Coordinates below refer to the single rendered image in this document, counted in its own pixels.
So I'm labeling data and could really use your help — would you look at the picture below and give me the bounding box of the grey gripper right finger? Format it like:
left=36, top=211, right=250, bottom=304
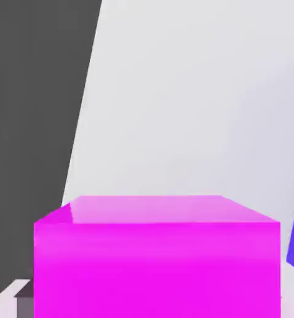
left=280, top=295, right=294, bottom=318

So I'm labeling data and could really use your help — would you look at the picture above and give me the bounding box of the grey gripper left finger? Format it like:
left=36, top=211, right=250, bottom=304
left=0, top=278, right=35, bottom=318

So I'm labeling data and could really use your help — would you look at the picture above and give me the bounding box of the small magenta cube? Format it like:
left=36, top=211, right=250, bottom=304
left=33, top=195, right=282, bottom=318

